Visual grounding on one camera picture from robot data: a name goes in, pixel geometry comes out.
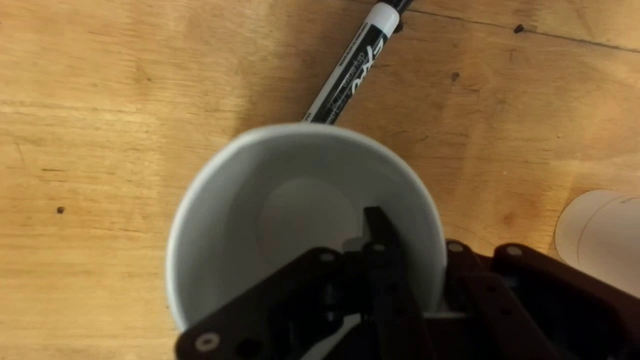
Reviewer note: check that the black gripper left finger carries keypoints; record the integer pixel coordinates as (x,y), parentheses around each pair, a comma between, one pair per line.
(382,286)

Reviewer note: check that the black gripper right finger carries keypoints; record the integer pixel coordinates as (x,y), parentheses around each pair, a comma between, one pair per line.
(547,307)

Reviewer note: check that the white paper cup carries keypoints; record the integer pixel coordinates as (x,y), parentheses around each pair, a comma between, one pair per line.
(240,220)

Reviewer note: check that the black and white marker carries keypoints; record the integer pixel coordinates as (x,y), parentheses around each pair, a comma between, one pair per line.
(357,67)

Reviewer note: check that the white foam cup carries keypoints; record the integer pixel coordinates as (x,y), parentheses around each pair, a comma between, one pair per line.
(601,233)

